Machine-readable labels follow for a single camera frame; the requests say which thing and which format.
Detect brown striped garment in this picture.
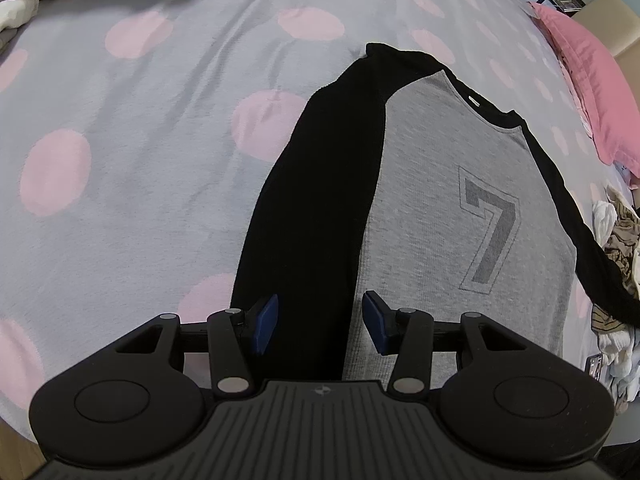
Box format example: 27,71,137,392
591,195,640,335

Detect bed with dotted grey sheet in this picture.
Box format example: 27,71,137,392
0,0,640,446

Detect light printed pillow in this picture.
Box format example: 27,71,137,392
612,159,640,182

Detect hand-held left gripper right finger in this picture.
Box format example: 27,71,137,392
362,290,531,396

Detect cream padded headboard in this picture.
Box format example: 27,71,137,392
570,0,640,61

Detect pink pillow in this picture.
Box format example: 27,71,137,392
529,2,640,178

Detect white textured cloth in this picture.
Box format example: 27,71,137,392
592,200,621,252

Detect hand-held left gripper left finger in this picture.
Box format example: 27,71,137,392
114,294,280,395

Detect grey shirt with black sleeves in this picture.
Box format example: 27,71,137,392
230,42,640,381

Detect white crumpled garment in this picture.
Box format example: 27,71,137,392
0,0,40,32

